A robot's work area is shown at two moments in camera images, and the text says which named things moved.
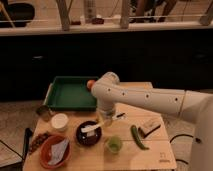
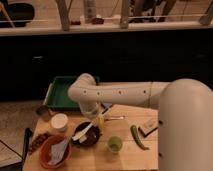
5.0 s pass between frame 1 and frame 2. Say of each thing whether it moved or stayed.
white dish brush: moved
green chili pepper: stayed
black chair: stayed
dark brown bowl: stayed
